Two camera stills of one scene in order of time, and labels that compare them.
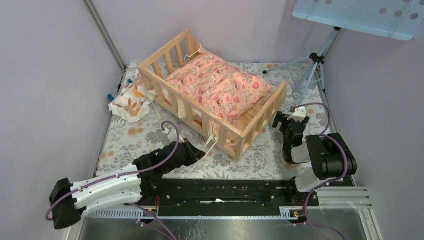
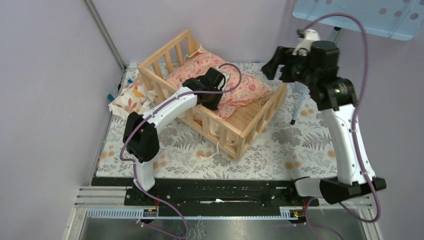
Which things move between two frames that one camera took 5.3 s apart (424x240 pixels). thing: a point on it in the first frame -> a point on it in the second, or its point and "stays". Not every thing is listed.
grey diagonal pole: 105,34 stays
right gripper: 286,119 -> 268,70
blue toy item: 111,97 stays
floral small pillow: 132,104 stays
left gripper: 194,154 -> 213,106
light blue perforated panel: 400,19 stays
